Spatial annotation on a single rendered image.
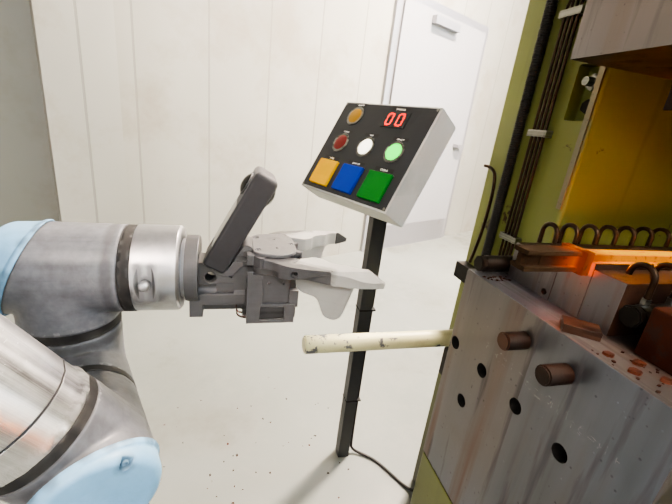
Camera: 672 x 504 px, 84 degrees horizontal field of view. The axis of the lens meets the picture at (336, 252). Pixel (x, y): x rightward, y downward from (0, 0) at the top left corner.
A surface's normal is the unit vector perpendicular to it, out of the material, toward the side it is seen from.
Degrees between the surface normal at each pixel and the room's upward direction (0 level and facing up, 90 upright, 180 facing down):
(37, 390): 66
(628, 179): 90
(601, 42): 90
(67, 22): 90
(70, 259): 58
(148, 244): 37
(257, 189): 91
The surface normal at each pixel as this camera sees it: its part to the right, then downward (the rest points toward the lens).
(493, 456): -0.96, -0.02
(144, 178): 0.63, 0.33
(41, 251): 0.26, -0.30
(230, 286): 0.25, 0.35
